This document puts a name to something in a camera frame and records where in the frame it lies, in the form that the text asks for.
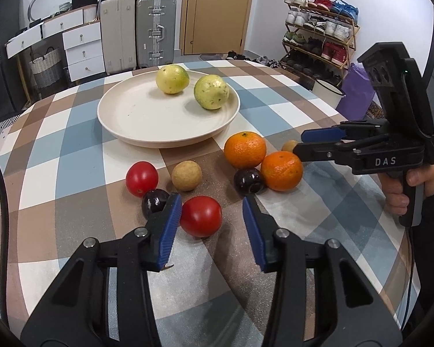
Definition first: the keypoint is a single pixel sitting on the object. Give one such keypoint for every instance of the white enamel basin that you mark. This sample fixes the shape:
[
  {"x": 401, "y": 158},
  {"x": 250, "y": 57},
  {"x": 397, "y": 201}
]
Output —
[{"x": 328, "y": 92}]

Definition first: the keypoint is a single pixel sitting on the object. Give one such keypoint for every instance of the orange mandarin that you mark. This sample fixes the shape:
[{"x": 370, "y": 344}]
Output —
[
  {"x": 245, "y": 150},
  {"x": 282, "y": 170}
]

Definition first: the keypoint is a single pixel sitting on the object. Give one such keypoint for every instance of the tan longan fruit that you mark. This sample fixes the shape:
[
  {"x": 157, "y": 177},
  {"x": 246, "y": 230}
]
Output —
[{"x": 186, "y": 176}]

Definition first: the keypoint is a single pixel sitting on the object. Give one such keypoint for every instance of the silver aluminium suitcase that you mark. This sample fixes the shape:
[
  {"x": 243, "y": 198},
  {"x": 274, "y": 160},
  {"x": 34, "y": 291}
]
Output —
[{"x": 155, "y": 32}]

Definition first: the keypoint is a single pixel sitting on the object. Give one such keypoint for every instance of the person's right hand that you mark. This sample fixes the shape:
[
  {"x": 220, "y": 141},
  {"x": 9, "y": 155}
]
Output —
[{"x": 397, "y": 202}]

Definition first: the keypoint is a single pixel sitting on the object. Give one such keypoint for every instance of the wooden shoe rack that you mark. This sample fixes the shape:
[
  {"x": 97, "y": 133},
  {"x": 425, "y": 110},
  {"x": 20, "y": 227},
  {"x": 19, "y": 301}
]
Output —
[{"x": 320, "y": 39}]

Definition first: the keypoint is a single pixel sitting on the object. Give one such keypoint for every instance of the white drawer cabinet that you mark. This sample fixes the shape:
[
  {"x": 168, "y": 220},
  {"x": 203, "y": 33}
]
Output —
[{"x": 81, "y": 38}]

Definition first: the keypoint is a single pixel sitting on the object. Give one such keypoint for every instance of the checkered tablecloth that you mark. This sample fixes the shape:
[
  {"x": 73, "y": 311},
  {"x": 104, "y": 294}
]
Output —
[{"x": 65, "y": 174}]

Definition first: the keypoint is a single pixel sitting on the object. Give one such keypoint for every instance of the dark cherry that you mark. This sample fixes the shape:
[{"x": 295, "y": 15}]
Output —
[
  {"x": 154, "y": 202},
  {"x": 249, "y": 181}
]

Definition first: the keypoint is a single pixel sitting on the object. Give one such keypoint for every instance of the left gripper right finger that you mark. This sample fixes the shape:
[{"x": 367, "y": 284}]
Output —
[{"x": 321, "y": 296}]

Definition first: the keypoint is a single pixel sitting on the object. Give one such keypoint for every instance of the beige suitcase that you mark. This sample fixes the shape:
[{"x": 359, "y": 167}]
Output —
[{"x": 118, "y": 35}]

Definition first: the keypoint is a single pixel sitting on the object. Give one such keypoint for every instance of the cream oval plate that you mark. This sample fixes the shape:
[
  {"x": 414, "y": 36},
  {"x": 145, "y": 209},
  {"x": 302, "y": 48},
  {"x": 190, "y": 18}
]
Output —
[{"x": 136, "y": 112}]

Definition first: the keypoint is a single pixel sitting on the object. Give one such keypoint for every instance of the yellow-green passion fruit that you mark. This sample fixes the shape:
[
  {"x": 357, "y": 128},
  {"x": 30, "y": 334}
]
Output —
[{"x": 172, "y": 79}]

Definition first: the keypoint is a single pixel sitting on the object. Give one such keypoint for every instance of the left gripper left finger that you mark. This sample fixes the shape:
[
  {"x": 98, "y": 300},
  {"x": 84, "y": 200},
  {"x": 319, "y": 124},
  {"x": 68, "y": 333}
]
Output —
[{"x": 101, "y": 296}]

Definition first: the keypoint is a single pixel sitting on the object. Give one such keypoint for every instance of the red cherry tomato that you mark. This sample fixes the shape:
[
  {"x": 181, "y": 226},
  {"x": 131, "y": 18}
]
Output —
[
  {"x": 141, "y": 178},
  {"x": 201, "y": 216}
]

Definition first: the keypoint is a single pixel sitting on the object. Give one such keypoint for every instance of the wooden door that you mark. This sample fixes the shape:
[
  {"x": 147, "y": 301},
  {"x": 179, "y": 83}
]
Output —
[{"x": 213, "y": 26}]

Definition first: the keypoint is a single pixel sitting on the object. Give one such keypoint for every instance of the purple bag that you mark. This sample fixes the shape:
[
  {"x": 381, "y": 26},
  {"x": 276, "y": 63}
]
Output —
[{"x": 358, "y": 93}]

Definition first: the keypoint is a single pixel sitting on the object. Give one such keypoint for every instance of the brown longan with calyx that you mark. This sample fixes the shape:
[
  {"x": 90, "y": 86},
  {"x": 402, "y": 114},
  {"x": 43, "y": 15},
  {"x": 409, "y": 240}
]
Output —
[{"x": 289, "y": 145}]

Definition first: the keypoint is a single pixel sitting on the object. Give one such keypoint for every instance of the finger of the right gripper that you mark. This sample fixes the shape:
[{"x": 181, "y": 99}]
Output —
[
  {"x": 308, "y": 152},
  {"x": 340, "y": 132}
]

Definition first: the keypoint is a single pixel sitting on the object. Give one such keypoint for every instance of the yellow spotted passion fruit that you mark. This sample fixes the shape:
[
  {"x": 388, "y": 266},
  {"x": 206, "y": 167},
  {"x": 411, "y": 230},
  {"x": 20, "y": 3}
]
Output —
[{"x": 211, "y": 92}]

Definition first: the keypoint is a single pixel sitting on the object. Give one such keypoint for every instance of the woven laundry basket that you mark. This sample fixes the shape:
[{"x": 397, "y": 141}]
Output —
[{"x": 47, "y": 69}]

